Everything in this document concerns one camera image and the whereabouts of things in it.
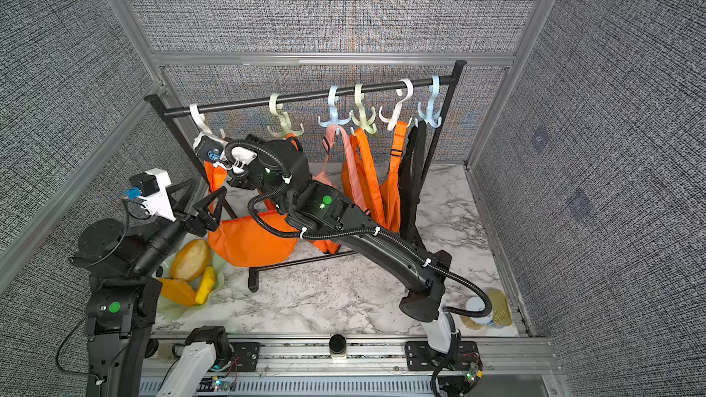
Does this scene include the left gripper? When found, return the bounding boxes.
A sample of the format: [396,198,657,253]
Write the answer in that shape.
[132,177,225,279]

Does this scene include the orange sling bag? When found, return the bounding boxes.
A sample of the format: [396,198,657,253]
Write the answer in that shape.
[349,128,385,223]
[380,121,407,233]
[203,161,298,268]

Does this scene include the pink sling bag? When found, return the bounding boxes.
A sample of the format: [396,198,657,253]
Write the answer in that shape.
[313,124,371,216]

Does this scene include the red-orange sling bag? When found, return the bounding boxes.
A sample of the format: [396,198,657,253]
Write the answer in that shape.
[258,137,331,242]

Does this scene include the black sling bag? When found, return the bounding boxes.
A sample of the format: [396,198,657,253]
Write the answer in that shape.
[398,122,427,244]

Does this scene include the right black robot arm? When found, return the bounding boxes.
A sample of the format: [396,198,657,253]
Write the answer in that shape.
[224,139,450,323]

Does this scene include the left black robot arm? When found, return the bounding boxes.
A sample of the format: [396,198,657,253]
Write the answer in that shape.
[70,179,227,396]

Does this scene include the pale green hook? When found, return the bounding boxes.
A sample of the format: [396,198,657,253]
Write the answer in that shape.
[350,84,378,134]
[267,93,304,139]

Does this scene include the white hook far left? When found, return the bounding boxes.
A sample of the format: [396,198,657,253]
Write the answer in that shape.
[189,104,224,141]

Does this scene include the white hook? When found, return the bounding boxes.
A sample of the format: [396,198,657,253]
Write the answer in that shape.
[189,104,224,141]
[378,78,414,132]

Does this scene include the light blue hook centre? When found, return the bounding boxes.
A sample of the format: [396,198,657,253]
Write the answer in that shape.
[318,86,351,128]

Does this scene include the light blue hook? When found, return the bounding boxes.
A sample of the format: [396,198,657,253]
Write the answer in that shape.
[417,75,442,129]
[318,86,351,128]

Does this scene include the pale green hook right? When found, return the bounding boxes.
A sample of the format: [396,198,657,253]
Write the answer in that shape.
[350,84,378,134]

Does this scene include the white hook right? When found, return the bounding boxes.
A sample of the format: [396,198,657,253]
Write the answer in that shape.
[378,78,414,132]

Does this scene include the light blue hook far right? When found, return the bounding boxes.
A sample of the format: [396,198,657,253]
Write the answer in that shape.
[417,75,442,129]

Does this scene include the yellow banana piece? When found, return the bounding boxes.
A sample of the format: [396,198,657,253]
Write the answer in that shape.
[194,266,216,305]

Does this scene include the orange fruit piece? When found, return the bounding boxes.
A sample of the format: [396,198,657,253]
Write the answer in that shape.
[158,278,196,307]

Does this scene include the pale green plate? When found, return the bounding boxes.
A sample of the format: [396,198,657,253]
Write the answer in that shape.
[157,253,226,321]

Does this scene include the black garment rack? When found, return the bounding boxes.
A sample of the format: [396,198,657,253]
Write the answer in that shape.
[143,60,467,293]

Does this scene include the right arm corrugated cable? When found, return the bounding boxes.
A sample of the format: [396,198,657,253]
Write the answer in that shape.
[224,140,493,319]

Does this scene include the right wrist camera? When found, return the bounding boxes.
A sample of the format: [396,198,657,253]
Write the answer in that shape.
[192,133,244,170]

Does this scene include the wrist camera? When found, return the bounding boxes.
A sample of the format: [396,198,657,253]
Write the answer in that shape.
[125,168,176,222]
[192,133,244,170]

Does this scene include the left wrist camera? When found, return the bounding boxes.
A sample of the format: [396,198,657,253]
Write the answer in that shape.
[125,168,176,222]

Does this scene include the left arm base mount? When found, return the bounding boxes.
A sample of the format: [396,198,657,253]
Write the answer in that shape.
[157,325,261,396]

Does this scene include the black knob on rail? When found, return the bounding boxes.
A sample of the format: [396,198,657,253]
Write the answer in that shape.
[328,334,347,358]

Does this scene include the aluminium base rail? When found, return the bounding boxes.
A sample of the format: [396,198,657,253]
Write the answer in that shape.
[131,335,564,397]

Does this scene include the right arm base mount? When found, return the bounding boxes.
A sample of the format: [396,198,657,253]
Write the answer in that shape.
[404,311,484,396]

